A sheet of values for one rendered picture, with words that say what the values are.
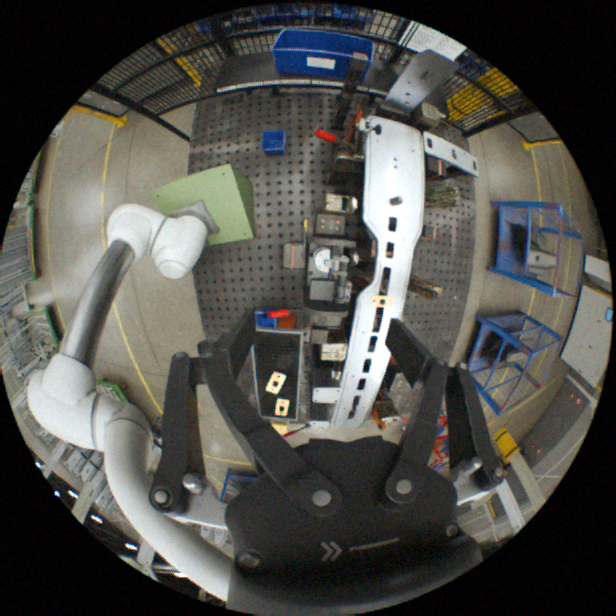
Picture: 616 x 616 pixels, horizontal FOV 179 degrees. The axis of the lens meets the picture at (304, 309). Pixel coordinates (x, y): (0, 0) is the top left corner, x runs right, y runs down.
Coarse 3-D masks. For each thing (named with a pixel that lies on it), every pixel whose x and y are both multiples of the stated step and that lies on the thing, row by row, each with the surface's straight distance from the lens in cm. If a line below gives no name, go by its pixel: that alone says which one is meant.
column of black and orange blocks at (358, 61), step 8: (352, 56) 73; (360, 56) 72; (352, 64) 73; (360, 64) 72; (352, 72) 75; (360, 72) 75; (352, 80) 79; (344, 88) 82; (352, 88) 82; (344, 96) 85; (352, 96) 85; (344, 104) 90; (344, 112) 94; (336, 120) 101; (344, 120) 100; (336, 128) 106
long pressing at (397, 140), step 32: (384, 128) 78; (384, 160) 72; (416, 160) 78; (384, 192) 68; (416, 192) 74; (384, 224) 66; (416, 224) 72; (384, 256) 67; (352, 320) 70; (384, 320) 73; (352, 352) 76; (384, 352) 80; (352, 384) 87
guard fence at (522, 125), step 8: (536, 112) 336; (512, 120) 353; (520, 120) 352; (528, 120) 353; (536, 120) 353; (544, 120) 354; (520, 128) 372; (528, 128) 372; (536, 128) 372; (544, 128) 371; (552, 128) 370; (528, 136) 394; (536, 136) 391; (544, 136) 390; (552, 136) 388; (528, 144) 412; (536, 144) 406; (544, 144) 405
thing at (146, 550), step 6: (144, 540) 390; (144, 546) 390; (150, 546) 385; (144, 552) 391; (150, 552) 390; (138, 558) 399; (144, 558) 392; (150, 558) 396; (144, 564) 393; (150, 564) 401; (144, 570) 398; (150, 570) 394
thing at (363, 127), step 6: (360, 120) 50; (366, 120) 51; (354, 126) 50; (360, 126) 49; (366, 126) 51; (378, 126) 50; (360, 132) 50; (366, 132) 50; (378, 132) 50; (360, 138) 52; (366, 138) 52; (360, 144) 55; (360, 150) 59
